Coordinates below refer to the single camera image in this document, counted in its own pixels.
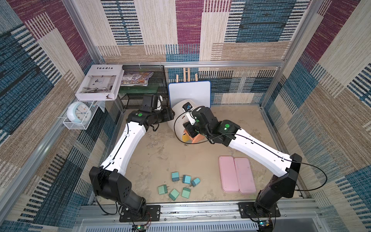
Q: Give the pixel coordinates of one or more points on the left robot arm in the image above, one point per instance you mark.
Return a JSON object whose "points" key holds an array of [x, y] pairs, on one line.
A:
{"points": [[108, 180]]}

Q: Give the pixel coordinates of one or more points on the pink tray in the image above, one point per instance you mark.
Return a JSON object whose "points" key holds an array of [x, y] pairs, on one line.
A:
{"points": [[244, 176], [228, 174]]}

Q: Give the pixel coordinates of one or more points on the blue framed whiteboard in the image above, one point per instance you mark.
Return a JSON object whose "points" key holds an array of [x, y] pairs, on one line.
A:
{"points": [[199, 92]]}

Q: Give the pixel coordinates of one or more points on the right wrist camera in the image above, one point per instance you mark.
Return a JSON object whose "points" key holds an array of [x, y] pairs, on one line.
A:
{"points": [[188, 110]]}

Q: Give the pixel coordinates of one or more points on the white magazine book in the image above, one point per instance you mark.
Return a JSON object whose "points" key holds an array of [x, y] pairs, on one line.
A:
{"points": [[101, 83]]}

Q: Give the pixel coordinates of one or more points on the teal blue plug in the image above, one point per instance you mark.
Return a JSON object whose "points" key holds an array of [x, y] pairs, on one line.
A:
{"points": [[175, 176], [186, 179], [195, 182]]}

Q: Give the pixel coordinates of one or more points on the green plug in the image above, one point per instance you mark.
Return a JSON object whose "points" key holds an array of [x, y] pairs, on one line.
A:
{"points": [[174, 194], [163, 189], [186, 193]]}

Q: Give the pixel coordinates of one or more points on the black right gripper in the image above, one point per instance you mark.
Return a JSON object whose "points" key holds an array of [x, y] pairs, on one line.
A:
{"points": [[190, 129]]}

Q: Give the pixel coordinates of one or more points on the white alarm clock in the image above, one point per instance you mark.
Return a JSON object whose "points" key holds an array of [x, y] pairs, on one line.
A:
{"points": [[79, 112]]}

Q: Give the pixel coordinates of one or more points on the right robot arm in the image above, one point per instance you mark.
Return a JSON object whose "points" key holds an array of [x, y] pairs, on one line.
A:
{"points": [[284, 167]]}

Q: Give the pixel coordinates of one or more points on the colourful snack bag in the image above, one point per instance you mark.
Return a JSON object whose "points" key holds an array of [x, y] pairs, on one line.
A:
{"points": [[136, 78]]}

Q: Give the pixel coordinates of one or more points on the pink tray left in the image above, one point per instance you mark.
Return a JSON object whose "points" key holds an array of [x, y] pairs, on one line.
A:
{"points": [[228, 174]]}

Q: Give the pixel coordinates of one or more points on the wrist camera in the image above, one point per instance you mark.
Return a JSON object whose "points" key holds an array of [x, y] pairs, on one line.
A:
{"points": [[188, 110], [151, 103]]}

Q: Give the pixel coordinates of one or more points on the white round drawer cabinet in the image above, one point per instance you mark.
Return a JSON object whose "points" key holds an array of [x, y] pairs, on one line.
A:
{"points": [[180, 118]]}

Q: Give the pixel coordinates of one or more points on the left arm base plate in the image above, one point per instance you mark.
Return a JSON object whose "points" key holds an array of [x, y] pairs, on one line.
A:
{"points": [[149, 213]]}

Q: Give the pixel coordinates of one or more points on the yellow drawer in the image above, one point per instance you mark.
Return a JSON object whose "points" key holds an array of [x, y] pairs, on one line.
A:
{"points": [[186, 138]]}

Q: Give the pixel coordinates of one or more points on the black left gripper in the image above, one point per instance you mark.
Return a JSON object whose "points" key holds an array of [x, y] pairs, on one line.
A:
{"points": [[167, 113]]}

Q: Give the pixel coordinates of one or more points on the pink tray right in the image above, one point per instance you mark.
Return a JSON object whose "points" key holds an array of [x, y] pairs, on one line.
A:
{"points": [[244, 176]]}

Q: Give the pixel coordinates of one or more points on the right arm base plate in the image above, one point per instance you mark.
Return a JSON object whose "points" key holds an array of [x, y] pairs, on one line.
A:
{"points": [[248, 210]]}

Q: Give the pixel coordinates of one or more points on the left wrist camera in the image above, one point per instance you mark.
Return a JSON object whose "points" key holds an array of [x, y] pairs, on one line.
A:
{"points": [[151, 103]]}

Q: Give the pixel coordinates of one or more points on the orange drawer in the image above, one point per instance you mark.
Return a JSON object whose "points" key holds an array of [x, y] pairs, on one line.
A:
{"points": [[196, 139]]}

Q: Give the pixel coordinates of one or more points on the black wire shelf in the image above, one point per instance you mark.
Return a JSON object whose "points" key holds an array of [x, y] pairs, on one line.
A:
{"points": [[132, 96]]}

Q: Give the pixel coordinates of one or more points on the white wire basket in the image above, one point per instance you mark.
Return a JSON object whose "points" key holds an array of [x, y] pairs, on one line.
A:
{"points": [[94, 106]]}

